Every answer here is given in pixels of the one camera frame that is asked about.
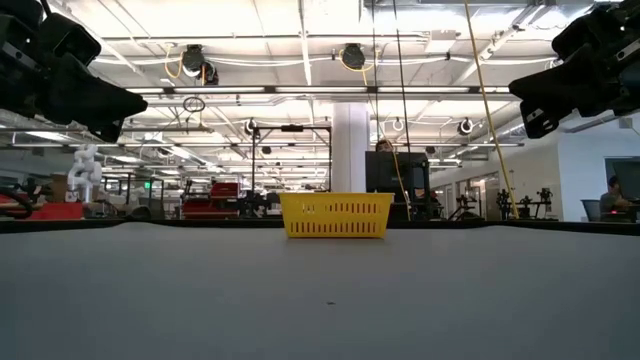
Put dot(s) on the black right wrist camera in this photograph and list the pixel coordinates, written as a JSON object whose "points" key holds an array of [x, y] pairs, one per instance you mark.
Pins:
{"points": [[585, 32]]}

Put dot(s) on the black table frame rail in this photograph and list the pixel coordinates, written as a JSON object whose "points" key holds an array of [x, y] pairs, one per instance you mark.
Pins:
{"points": [[550, 226]]}

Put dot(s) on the brown cardboard box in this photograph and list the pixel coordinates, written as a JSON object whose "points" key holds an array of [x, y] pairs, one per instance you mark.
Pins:
{"points": [[57, 187]]}

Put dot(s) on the black monitor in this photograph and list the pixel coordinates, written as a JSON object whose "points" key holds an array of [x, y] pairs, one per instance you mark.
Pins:
{"points": [[392, 170]]}

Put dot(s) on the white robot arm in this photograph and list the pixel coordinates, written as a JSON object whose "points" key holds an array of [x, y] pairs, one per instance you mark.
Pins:
{"points": [[85, 170]]}

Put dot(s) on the yellow plastic basket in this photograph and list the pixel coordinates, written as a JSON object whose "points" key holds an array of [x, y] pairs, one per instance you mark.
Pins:
{"points": [[335, 215]]}

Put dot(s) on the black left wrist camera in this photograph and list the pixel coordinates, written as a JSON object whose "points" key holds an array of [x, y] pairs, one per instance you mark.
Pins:
{"points": [[70, 40]]}

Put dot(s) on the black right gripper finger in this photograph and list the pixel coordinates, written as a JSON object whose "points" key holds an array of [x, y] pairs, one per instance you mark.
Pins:
{"points": [[550, 95]]}

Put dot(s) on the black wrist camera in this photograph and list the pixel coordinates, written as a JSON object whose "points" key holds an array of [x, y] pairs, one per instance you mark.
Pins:
{"points": [[70, 40], [585, 32]]}

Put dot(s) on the white pillar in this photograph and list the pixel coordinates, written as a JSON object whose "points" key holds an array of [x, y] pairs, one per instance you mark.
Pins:
{"points": [[350, 150]]}

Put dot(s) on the black metal cart frame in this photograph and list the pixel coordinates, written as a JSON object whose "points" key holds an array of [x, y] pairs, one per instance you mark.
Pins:
{"points": [[127, 192]]}

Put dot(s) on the red tool cart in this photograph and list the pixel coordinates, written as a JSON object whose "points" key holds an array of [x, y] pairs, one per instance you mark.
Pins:
{"points": [[222, 192]]}

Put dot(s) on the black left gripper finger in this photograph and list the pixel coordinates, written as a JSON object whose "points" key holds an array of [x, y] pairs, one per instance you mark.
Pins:
{"points": [[95, 105]]}

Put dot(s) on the red background bin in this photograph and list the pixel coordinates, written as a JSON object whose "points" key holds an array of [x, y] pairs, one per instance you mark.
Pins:
{"points": [[55, 211]]}

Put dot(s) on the black frame stand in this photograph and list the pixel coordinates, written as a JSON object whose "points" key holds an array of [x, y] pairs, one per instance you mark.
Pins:
{"points": [[292, 128]]}

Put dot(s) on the background robot rig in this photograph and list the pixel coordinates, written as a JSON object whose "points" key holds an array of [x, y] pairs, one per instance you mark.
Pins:
{"points": [[465, 205], [525, 202]]}

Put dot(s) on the person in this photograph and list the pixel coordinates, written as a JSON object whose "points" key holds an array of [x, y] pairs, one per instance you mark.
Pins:
{"points": [[384, 146], [612, 197]]}

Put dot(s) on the blue chair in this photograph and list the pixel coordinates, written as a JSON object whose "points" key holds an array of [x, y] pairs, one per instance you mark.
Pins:
{"points": [[591, 210]]}

